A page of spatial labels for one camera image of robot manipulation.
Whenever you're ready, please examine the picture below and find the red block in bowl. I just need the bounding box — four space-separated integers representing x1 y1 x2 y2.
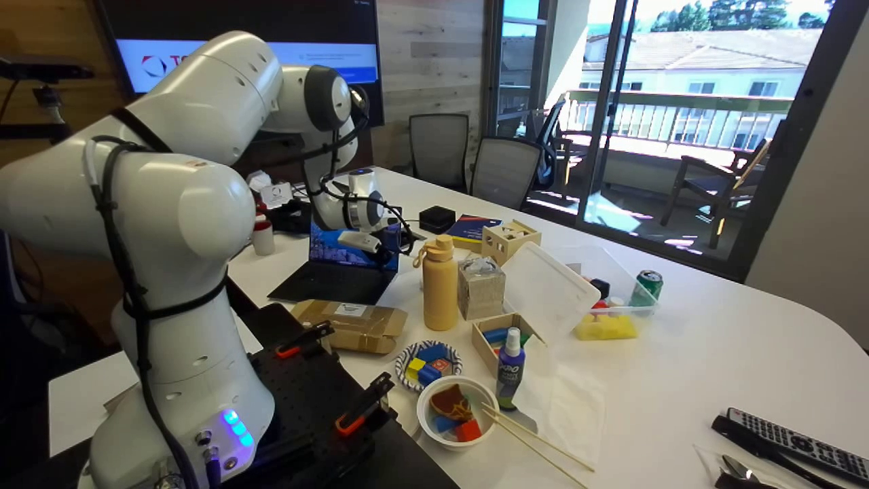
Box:
454 415 486 447

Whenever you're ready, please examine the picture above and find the brown cardboard box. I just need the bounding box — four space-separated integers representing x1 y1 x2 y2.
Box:
289 299 412 358

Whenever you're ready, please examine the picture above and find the black remote control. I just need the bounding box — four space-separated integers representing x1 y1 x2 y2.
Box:
708 405 869 489

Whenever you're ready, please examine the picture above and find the tan water bottle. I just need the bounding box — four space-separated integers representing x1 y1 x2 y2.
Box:
418 235 463 334

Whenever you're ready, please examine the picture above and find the wooden chopstick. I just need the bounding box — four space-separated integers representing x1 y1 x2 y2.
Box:
475 407 591 489
481 402 599 475

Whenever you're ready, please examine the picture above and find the white bottle red cap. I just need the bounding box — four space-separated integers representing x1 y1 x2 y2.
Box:
250 202 276 258

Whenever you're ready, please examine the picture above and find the white paper sheet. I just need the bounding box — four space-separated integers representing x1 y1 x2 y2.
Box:
501 339 610 456

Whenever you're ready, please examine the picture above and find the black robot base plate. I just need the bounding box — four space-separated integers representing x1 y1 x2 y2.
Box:
34 303 462 489

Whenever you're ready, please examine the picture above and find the crumpled white tissue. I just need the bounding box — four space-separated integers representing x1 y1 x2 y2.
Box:
243 170 299 212

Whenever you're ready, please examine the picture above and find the small black box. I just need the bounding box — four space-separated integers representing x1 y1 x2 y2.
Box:
416 205 458 236

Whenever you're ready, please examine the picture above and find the yellow and blue box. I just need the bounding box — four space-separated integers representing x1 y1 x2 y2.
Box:
445 212 501 252

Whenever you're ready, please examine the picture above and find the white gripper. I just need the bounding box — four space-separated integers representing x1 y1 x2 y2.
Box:
333 190 397 258

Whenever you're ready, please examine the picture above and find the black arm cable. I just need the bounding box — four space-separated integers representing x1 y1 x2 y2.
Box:
80 92 421 489

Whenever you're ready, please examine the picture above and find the dark patio chair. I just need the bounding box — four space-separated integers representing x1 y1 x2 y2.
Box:
656 134 774 252

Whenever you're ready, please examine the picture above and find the teal drink can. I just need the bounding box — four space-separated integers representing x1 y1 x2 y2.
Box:
627 270 665 314

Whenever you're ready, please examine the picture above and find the orange black clamp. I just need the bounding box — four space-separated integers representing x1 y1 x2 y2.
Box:
331 371 398 441
274 318 337 364

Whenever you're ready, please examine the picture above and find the yellow sponge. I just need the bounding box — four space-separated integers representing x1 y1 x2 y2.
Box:
569 311 642 345

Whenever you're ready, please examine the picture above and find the blue patterned paper plate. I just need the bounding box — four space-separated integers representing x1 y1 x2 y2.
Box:
394 339 463 394

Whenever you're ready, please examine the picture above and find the blue spray bottle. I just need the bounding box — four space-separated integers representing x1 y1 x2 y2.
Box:
494 326 528 415

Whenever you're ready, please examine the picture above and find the metal spoon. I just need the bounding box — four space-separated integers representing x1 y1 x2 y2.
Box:
714 452 774 489

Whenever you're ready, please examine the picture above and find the wooden box with holes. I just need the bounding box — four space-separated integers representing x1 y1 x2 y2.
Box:
477 218 545 270

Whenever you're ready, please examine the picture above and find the grey mesh office chair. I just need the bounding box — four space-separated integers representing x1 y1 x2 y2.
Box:
407 111 475 194
466 134 542 212

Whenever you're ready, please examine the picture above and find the wall television screen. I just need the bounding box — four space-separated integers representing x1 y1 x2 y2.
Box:
91 0 384 130

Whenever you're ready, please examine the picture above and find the white clear-wrapped carton box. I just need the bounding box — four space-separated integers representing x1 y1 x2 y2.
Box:
456 252 507 324

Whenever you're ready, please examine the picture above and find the brown block in bowl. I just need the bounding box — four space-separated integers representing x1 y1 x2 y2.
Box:
426 387 475 424

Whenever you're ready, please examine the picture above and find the open wooden block box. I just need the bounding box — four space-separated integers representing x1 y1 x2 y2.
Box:
469 311 545 379

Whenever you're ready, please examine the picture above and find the small red black item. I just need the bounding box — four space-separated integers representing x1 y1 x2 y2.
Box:
585 274 614 314

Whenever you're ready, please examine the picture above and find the black camera on stand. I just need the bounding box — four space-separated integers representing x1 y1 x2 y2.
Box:
0 53 96 142

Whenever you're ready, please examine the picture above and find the white bowl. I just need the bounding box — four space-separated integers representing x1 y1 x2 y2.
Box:
412 372 501 455

